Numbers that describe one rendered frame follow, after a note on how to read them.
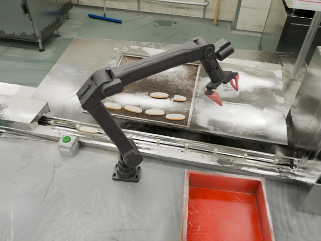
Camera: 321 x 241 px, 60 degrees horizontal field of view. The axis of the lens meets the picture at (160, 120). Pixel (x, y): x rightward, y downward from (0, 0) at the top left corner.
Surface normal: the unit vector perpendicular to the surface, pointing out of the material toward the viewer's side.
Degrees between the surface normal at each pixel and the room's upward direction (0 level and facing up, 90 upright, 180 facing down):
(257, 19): 90
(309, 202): 90
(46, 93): 0
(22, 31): 90
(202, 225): 0
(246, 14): 90
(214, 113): 10
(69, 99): 0
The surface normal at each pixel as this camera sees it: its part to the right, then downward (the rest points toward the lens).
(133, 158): 0.44, 0.61
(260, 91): 0.00, -0.62
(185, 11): -0.21, 0.65
